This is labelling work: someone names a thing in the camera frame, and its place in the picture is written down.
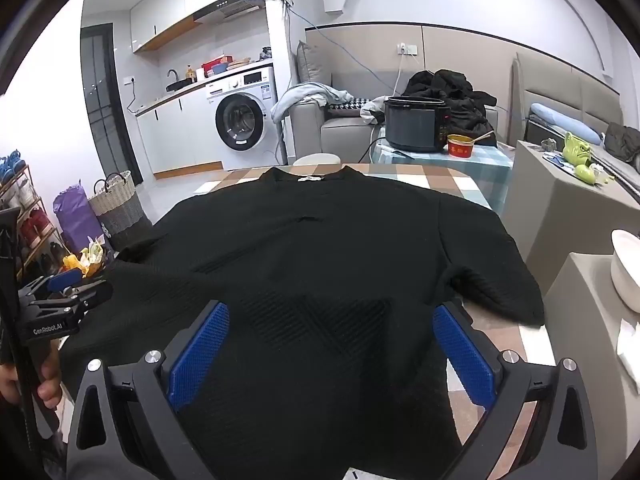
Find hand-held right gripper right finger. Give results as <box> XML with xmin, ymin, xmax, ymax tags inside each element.
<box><xmin>431</xmin><ymin>301</ymin><xmax>601</xmax><ymax>480</ymax></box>

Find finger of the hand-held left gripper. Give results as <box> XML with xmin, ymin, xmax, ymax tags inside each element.
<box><xmin>30</xmin><ymin>280</ymin><xmax>114</xmax><ymax>317</ymax></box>
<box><xmin>19</xmin><ymin>267</ymin><xmax>84</xmax><ymax>306</ymax></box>

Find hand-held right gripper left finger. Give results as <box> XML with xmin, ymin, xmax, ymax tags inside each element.
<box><xmin>66</xmin><ymin>300</ymin><xmax>236</xmax><ymax>480</ymax></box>

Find black knit sweater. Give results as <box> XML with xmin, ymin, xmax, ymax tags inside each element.
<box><xmin>60</xmin><ymin>165</ymin><xmax>546</xmax><ymax>480</ymax></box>

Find person's left hand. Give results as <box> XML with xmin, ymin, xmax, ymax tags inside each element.
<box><xmin>0</xmin><ymin>337</ymin><xmax>64</xmax><ymax>411</ymax></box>

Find purple plastic bag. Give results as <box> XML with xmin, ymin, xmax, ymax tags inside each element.
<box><xmin>52</xmin><ymin>182</ymin><xmax>106</xmax><ymax>256</ymax></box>

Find shoe rack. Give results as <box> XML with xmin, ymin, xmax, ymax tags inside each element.
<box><xmin>0</xmin><ymin>152</ymin><xmax>66</xmax><ymax>281</ymax></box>

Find two-tone wicker basket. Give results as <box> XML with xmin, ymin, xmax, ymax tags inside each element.
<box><xmin>89</xmin><ymin>171</ymin><xmax>151</xmax><ymax>251</ymax></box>

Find beige cardboard box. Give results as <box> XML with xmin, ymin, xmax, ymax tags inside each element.
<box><xmin>542</xmin><ymin>252</ymin><xmax>640</xmax><ymax>441</ymax></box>
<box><xmin>502</xmin><ymin>140</ymin><xmax>640</xmax><ymax>261</ymax></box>

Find black framed glass door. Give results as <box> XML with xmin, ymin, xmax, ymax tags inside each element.
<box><xmin>80</xmin><ymin>25</ymin><xmax>143</xmax><ymax>186</ymax></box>

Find checkered tablecloth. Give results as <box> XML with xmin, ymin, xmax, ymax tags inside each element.
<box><xmin>57</xmin><ymin>162</ymin><xmax>558</xmax><ymax>480</ymax></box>

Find white lower kitchen cabinets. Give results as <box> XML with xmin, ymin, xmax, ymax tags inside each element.
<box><xmin>136</xmin><ymin>91</ymin><xmax>223</xmax><ymax>176</ymax></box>

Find white kitchen cabinets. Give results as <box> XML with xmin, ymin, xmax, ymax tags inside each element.
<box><xmin>130</xmin><ymin>0</ymin><xmax>223</xmax><ymax>53</ymax></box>
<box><xmin>136</xmin><ymin>91</ymin><xmax>223</xmax><ymax>176</ymax></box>

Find white bowl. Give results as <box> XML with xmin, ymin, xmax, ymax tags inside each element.
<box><xmin>610</xmin><ymin>229</ymin><xmax>640</xmax><ymax>313</ymax></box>

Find small table with blue cloth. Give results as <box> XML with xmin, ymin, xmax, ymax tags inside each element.
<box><xmin>370</xmin><ymin>127</ymin><xmax>515</xmax><ymax>211</ymax></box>

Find red noodle bowl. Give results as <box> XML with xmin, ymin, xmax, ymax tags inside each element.
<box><xmin>446</xmin><ymin>134</ymin><xmax>476</xmax><ymax>158</ymax></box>

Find white stool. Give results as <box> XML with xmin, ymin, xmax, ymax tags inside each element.
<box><xmin>292</xmin><ymin>152</ymin><xmax>346</xmax><ymax>167</ymax></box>

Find green toy figure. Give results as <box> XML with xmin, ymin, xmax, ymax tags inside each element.
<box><xmin>562</xmin><ymin>131</ymin><xmax>608</xmax><ymax>187</ymax></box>

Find white washing machine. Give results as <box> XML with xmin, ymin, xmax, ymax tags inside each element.
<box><xmin>205</xmin><ymin>66</ymin><xmax>281</xmax><ymax>171</ymax></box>

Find grey sofa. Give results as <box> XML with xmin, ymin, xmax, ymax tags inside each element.
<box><xmin>290</xmin><ymin>72</ymin><xmax>501</xmax><ymax>161</ymax></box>

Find blue pillow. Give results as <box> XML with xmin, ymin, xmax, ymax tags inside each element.
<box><xmin>530</xmin><ymin>102</ymin><xmax>603</xmax><ymax>143</ymax></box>

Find red basin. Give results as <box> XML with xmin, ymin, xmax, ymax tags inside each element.
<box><xmin>201</xmin><ymin>57</ymin><xmax>233</xmax><ymax>78</ymax></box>

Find grey hoodie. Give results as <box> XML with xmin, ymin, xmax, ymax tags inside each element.
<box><xmin>360</xmin><ymin>96</ymin><xmax>396</xmax><ymax>126</ymax></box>

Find dark green garment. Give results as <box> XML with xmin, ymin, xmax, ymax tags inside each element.
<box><xmin>604</xmin><ymin>122</ymin><xmax>640</xmax><ymax>171</ymax></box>

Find houndstooth cushion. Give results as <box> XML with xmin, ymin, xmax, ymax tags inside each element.
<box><xmin>327</xmin><ymin>95</ymin><xmax>386</xmax><ymax>111</ymax></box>

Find light blue garment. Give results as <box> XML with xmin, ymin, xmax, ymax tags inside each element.
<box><xmin>271</xmin><ymin>82</ymin><xmax>353</xmax><ymax>123</ymax></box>

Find beige padded headboard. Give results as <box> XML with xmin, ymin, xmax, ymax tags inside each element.
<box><xmin>510</xmin><ymin>52</ymin><xmax>640</xmax><ymax>131</ymax></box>

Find white upper kitchen cabinets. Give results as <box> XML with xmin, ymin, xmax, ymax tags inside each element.
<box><xmin>130</xmin><ymin>0</ymin><xmax>223</xmax><ymax>53</ymax></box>

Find grey cushion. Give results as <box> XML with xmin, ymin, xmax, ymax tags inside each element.
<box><xmin>296</xmin><ymin>40</ymin><xmax>333</xmax><ymax>91</ymax></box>

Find range hood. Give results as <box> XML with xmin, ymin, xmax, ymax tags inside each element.
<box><xmin>194</xmin><ymin>0</ymin><xmax>266</xmax><ymax>23</ymax></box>

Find blue cable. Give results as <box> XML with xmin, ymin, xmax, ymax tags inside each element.
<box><xmin>287</xmin><ymin>5</ymin><xmax>401</xmax><ymax>96</ymax></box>

